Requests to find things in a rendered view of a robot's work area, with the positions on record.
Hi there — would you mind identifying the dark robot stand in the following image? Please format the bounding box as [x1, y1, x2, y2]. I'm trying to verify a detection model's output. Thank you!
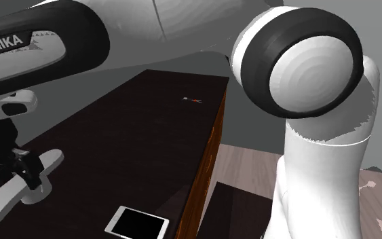
[195, 181, 274, 239]

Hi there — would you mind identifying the dark wooden table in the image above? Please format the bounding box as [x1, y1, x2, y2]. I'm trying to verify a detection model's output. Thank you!
[0, 69, 230, 239]

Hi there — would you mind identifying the white cross-shaped object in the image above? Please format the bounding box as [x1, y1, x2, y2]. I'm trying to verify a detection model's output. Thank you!
[0, 148, 65, 238]

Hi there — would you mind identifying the small grey and orange pen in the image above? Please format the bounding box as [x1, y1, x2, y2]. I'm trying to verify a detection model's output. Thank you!
[182, 96, 204, 105]

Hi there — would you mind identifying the white tablet with black screen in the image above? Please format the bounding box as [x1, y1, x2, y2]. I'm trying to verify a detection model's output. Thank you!
[104, 205, 170, 239]

